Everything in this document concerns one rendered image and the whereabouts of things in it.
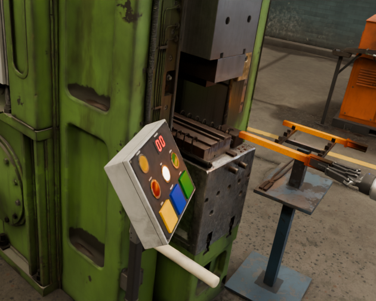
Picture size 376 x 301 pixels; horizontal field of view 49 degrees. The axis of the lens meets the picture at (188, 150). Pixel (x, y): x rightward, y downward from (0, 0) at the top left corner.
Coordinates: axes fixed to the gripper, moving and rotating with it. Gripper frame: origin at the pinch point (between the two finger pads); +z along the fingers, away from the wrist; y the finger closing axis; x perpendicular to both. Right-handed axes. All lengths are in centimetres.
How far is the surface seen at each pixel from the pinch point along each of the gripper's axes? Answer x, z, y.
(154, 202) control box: 0, 22, -67
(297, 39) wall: -89, 336, 712
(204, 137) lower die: -8, 50, -4
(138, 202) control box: 1, 24, -72
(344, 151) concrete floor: -108, 62, 279
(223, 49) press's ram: 33, 44, -10
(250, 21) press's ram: 42, 45, 7
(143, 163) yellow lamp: 10, 28, -66
